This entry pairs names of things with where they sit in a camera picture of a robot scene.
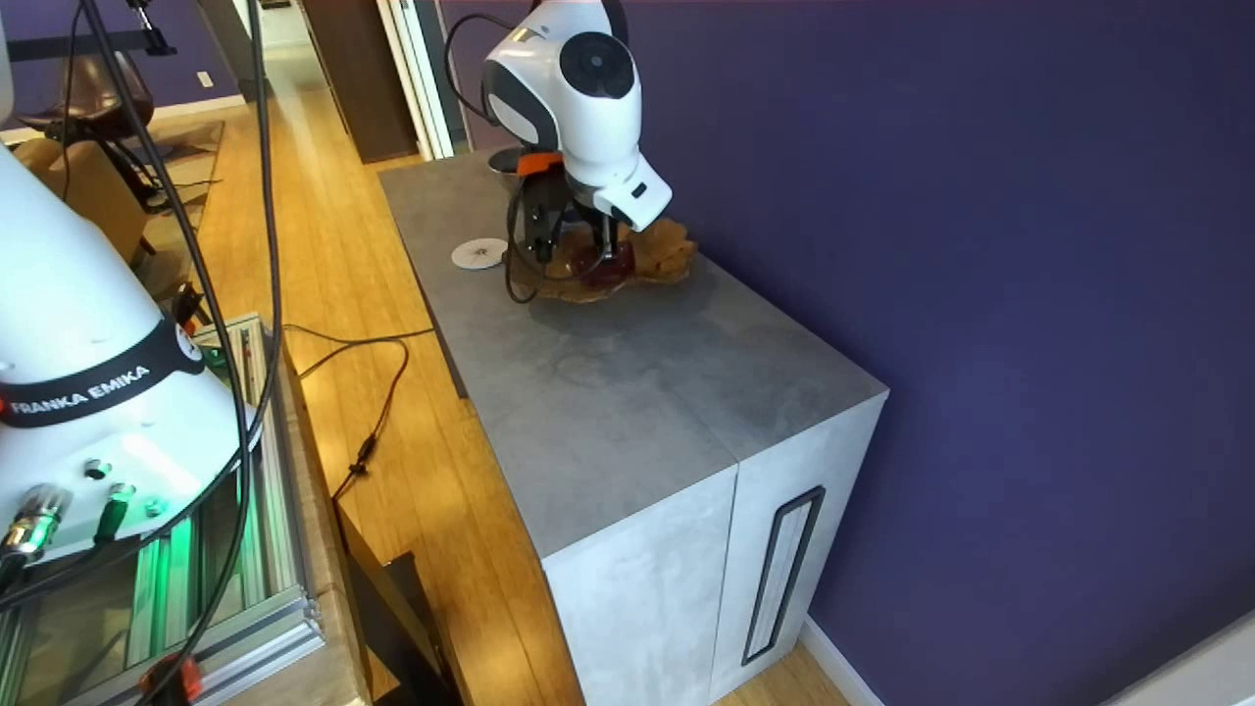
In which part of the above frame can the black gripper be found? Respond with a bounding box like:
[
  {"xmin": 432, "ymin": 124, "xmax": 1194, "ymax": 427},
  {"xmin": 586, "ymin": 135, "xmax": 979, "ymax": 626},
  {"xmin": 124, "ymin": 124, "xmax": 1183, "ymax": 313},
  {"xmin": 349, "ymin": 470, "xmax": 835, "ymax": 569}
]
[{"xmin": 505, "ymin": 168, "xmax": 629, "ymax": 288}]

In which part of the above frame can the wooden leaf-shaped tray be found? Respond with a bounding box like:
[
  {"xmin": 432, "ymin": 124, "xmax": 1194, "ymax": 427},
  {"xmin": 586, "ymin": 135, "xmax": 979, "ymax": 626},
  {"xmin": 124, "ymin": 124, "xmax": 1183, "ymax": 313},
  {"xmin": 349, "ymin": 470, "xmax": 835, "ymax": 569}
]
[{"xmin": 524, "ymin": 218, "xmax": 701, "ymax": 310}]

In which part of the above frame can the white round disc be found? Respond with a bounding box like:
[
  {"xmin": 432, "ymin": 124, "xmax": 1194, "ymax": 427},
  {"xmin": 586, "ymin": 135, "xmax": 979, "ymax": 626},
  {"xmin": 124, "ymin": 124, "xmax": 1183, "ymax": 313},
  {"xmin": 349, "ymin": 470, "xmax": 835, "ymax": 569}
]
[{"xmin": 447, "ymin": 236, "xmax": 513, "ymax": 274}]

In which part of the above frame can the grey concrete-look cabinet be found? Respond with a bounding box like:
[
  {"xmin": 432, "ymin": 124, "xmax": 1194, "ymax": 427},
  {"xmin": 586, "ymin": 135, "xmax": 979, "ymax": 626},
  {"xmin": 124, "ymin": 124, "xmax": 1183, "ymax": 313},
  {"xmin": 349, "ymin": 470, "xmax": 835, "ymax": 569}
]
[{"xmin": 377, "ymin": 154, "xmax": 896, "ymax": 706}]

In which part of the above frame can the black box on floor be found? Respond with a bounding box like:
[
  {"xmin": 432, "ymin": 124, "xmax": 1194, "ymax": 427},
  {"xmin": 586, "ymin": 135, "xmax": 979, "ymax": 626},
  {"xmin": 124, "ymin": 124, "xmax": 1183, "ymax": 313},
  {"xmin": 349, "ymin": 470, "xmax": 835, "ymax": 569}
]
[{"xmin": 332, "ymin": 508, "xmax": 462, "ymax": 706}]

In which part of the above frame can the dark brown chair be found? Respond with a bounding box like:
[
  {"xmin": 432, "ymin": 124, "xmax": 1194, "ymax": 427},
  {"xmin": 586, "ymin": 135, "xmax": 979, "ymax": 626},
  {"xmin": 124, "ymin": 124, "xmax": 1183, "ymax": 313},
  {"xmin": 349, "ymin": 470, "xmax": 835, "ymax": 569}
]
[{"xmin": 21, "ymin": 42, "xmax": 179, "ymax": 218}]

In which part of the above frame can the red clamp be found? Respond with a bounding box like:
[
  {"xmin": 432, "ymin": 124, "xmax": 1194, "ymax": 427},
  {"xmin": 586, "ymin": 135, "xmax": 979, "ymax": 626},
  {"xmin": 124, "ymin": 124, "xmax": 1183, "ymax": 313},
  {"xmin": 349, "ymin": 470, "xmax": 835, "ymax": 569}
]
[{"xmin": 165, "ymin": 654, "xmax": 211, "ymax": 706}]

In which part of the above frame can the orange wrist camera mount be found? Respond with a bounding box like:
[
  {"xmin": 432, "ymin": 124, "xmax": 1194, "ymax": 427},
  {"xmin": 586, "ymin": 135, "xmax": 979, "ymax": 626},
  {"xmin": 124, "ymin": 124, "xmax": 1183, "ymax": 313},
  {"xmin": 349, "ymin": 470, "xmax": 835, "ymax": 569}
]
[{"xmin": 513, "ymin": 148, "xmax": 570, "ymax": 185}]

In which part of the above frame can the white door frame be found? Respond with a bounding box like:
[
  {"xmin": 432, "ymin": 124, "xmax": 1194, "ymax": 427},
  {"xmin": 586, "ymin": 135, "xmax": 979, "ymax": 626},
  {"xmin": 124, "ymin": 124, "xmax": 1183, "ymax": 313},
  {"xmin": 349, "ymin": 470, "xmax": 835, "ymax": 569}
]
[{"xmin": 371, "ymin": 0, "xmax": 462, "ymax": 167}]

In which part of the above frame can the black cable on floor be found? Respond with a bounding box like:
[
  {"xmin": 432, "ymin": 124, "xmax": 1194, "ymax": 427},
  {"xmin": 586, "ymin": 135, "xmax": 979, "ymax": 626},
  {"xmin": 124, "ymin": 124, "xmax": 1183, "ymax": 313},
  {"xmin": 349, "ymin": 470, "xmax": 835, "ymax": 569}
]
[{"xmin": 280, "ymin": 324, "xmax": 439, "ymax": 503}]

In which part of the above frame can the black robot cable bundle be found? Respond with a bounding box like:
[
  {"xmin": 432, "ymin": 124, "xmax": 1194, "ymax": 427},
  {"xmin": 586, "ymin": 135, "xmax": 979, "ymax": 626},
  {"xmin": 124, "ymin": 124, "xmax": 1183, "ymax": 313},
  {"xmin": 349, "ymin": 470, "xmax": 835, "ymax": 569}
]
[{"xmin": 0, "ymin": 0, "xmax": 288, "ymax": 706}]

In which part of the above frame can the black rectangular cabinet door handle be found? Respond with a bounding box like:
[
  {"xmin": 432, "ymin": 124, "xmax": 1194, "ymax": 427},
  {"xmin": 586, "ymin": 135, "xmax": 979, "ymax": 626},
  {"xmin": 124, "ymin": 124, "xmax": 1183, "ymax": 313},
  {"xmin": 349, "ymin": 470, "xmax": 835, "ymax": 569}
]
[{"xmin": 739, "ymin": 483, "xmax": 832, "ymax": 673}]

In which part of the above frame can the aluminium robot stand frame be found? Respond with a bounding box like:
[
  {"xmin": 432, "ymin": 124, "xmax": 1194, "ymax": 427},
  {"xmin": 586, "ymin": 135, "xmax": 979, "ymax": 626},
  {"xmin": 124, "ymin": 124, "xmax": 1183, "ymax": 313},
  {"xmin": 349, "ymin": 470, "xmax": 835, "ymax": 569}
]
[{"xmin": 0, "ymin": 310, "xmax": 332, "ymax": 706}]

